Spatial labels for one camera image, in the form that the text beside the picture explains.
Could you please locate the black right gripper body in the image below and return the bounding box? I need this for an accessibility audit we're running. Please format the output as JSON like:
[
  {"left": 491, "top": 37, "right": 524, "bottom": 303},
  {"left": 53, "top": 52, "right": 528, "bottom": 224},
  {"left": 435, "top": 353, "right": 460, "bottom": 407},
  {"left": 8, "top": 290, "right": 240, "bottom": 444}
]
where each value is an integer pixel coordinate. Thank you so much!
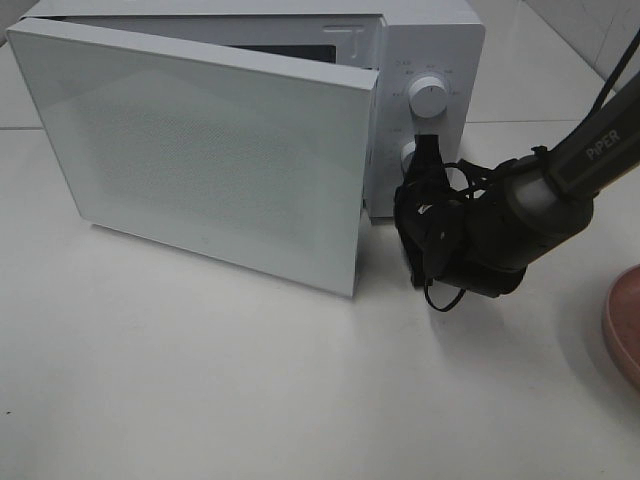
[{"left": 393, "top": 159, "right": 525, "bottom": 299}]

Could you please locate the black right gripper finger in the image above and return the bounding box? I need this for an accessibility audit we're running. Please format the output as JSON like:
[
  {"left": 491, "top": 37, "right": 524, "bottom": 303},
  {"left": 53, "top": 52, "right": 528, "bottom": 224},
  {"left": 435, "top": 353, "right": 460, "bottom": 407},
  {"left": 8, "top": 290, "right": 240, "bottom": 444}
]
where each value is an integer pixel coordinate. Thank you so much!
[{"left": 412, "top": 134, "right": 443, "bottom": 173}]

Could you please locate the pink round plate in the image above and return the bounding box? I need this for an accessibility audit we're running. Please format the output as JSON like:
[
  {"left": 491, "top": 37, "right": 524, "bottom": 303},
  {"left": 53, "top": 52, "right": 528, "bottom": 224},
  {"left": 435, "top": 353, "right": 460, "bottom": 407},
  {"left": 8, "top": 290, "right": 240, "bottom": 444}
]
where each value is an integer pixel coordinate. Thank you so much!
[{"left": 601, "top": 265, "right": 639, "bottom": 391}]

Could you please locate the white microwave door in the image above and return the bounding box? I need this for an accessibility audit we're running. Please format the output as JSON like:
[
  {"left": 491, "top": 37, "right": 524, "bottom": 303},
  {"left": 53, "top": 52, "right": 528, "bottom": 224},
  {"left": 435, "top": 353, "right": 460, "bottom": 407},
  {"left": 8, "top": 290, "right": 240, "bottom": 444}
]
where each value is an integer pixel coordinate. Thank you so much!
[{"left": 7, "top": 18, "right": 378, "bottom": 297}]

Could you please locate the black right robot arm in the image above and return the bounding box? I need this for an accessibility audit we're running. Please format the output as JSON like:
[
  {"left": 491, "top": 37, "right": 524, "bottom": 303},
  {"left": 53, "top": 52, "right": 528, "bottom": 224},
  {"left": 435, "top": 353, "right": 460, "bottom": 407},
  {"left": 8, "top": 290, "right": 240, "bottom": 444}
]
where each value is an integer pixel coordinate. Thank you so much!
[{"left": 393, "top": 48, "right": 639, "bottom": 302}]

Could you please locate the lower white timer knob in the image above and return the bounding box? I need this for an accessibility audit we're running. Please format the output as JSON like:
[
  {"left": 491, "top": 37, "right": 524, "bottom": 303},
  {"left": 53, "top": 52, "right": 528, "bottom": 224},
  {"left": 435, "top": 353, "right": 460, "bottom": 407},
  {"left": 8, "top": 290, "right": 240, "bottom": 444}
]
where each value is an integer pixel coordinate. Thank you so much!
[{"left": 400, "top": 141, "right": 416, "bottom": 175}]

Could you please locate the upper white power knob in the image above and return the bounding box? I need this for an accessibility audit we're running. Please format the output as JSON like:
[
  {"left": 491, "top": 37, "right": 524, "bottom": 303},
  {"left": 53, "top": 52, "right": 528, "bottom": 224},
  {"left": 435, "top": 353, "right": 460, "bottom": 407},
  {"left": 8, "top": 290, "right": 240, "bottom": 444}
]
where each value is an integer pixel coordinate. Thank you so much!
[{"left": 408, "top": 75, "right": 449, "bottom": 118}]

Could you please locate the white microwave oven body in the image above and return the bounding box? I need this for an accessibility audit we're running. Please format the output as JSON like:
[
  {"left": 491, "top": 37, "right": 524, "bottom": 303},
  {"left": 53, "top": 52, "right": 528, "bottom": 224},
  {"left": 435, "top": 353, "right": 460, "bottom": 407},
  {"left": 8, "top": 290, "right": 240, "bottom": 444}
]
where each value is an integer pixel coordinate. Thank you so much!
[{"left": 23, "top": 1, "right": 485, "bottom": 218}]

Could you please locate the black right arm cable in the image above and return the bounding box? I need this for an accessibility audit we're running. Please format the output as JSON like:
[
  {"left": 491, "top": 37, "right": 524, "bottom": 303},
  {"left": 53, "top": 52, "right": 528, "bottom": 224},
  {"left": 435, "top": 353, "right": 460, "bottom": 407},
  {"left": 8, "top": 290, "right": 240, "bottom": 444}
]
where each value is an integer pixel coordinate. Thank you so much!
[{"left": 422, "top": 0, "right": 640, "bottom": 314}]

